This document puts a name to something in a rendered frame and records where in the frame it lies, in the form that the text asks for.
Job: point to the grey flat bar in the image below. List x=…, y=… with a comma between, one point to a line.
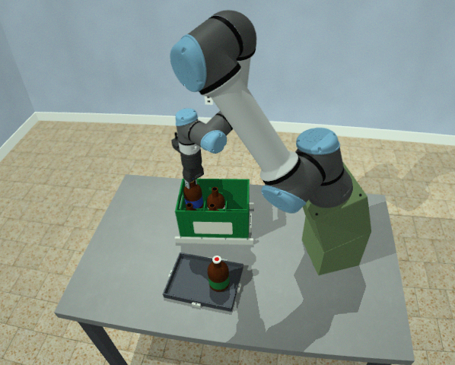
x=214, y=240

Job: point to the green bottle crate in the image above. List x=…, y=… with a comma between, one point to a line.
x=231, y=222

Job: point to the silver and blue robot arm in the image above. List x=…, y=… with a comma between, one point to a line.
x=209, y=57

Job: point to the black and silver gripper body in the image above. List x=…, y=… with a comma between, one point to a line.
x=191, y=158

